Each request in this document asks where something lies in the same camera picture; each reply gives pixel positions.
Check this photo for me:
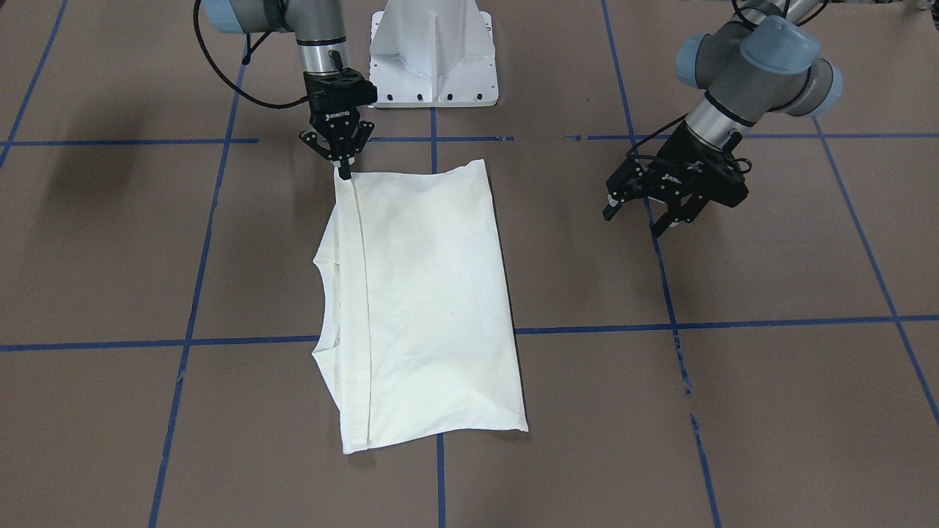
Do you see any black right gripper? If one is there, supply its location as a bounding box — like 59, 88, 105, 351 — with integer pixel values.
299, 67, 378, 181

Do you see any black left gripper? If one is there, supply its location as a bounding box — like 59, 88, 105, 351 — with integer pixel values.
603, 121, 749, 238

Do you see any cream long-sleeve cat shirt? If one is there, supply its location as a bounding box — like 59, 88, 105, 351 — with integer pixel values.
312, 159, 529, 455

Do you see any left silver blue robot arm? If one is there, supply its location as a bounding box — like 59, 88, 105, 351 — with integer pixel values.
603, 1, 843, 237

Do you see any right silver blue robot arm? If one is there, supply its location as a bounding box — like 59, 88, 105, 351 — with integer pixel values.
192, 1, 378, 180

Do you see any black camera cable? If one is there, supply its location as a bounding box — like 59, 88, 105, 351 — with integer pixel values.
624, 125, 690, 166
193, 0, 313, 109

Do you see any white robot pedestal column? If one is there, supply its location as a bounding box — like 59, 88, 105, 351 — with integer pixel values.
369, 1, 500, 109

